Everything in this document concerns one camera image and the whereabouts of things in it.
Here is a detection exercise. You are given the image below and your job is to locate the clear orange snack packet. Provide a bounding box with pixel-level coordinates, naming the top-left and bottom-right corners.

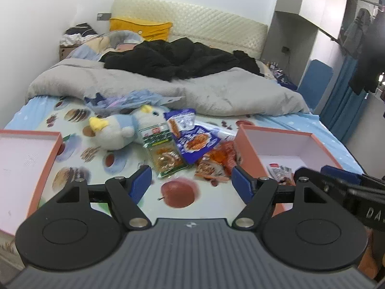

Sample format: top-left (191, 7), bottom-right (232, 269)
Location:
top-left (205, 141), bottom-right (240, 172)

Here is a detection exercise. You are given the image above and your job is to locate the grey duvet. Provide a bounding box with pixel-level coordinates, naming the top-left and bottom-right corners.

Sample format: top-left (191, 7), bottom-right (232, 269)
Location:
top-left (26, 57), bottom-right (310, 118)

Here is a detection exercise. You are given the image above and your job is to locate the green snack packet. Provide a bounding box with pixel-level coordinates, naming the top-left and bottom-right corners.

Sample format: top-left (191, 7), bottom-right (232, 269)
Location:
top-left (138, 123), bottom-right (188, 179)

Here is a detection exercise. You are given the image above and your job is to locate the black clothing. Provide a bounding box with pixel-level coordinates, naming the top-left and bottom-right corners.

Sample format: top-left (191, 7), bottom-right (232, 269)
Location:
top-left (101, 38), bottom-right (261, 82)

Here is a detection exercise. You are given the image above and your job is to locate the hanging dark garment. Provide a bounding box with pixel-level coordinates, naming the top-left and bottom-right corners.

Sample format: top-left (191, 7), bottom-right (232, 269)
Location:
top-left (349, 10), bottom-right (385, 95)

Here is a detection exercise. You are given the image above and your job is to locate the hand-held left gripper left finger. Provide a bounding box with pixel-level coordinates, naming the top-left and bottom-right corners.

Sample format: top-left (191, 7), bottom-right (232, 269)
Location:
top-left (39, 165), bottom-right (153, 231)

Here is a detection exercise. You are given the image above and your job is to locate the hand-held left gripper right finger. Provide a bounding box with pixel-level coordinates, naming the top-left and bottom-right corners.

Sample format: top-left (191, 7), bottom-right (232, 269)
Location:
top-left (231, 166), bottom-right (344, 231)

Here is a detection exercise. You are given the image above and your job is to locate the person's right forearm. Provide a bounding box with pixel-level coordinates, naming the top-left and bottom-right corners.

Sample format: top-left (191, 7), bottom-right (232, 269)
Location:
top-left (359, 230), bottom-right (380, 281)

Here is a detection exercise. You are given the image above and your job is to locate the hanging grey garment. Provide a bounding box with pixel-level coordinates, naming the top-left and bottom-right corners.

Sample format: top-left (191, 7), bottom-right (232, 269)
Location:
top-left (343, 8), bottom-right (372, 59)

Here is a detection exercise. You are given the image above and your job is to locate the blue chair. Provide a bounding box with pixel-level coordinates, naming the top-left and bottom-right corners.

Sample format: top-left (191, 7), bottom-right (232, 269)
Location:
top-left (297, 59), bottom-right (335, 112)

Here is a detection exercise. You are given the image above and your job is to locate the red label snack packet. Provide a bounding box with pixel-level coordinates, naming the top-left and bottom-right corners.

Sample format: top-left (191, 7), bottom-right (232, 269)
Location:
top-left (268, 163), bottom-right (297, 185)

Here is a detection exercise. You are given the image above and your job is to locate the deep pink cardboard box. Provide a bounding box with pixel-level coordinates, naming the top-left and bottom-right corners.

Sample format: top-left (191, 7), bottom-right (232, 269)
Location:
top-left (234, 124), bottom-right (366, 217)

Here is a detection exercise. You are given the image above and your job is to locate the cartoon print pillow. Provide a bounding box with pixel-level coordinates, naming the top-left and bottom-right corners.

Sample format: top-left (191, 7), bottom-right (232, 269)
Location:
top-left (64, 30), bottom-right (145, 61)

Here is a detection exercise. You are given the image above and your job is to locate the food print bedsheet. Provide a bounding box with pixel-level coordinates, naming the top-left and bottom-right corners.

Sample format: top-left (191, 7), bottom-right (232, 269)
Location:
top-left (0, 95), bottom-right (366, 217)

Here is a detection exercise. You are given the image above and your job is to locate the blue white plush toy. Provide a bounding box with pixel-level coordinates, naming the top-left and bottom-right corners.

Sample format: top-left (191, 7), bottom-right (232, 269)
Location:
top-left (89, 105), bottom-right (170, 150)

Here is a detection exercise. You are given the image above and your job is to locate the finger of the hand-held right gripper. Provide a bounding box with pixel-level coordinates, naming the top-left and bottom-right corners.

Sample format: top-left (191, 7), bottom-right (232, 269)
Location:
top-left (320, 165), bottom-right (385, 191)

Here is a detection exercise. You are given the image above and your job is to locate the blue curtain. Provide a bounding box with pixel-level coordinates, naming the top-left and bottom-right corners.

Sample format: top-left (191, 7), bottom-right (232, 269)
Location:
top-left (320, 57), bottom-right (369, 145)

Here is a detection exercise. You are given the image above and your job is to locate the shallow pink cardboard box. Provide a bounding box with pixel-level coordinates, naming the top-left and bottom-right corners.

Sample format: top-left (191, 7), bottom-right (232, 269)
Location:
top-left (0, 129), bottom-right (64, 237)

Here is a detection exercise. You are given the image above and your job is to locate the bedside clutter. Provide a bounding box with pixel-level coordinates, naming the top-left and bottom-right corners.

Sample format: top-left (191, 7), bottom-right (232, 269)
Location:
top-left (262, 60), bottom-right (297, 89)

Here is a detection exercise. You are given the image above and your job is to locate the brown cardboard box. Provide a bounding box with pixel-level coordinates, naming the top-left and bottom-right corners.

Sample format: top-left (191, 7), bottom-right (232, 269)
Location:
top-left (58, 43), bottom-right (80, 61)

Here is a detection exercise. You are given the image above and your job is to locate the white tube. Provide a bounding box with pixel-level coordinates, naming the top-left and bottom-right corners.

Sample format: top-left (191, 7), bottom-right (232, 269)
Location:
top-left (211, 125), bottom-right (239, 141)

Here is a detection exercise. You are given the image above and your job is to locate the clear plastic bag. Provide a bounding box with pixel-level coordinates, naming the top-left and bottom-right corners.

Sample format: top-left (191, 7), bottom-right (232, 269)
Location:
top-left (83, 89), bottom-right (184, 116)

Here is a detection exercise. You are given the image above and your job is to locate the cream quilted headboard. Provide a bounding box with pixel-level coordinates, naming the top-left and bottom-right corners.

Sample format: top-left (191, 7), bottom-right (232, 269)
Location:
top-left (110, 0), bottom-right (269, 64)

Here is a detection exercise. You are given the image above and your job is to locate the blue snack packet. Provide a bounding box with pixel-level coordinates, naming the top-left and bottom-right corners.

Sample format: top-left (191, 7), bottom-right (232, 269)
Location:
top-left (164, 109), bottom-right (221, 165)

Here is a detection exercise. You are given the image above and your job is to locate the yellow pillow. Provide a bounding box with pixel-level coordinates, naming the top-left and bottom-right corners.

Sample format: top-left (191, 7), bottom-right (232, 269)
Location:
top-left (109, 16), bottom-right (173, 41)

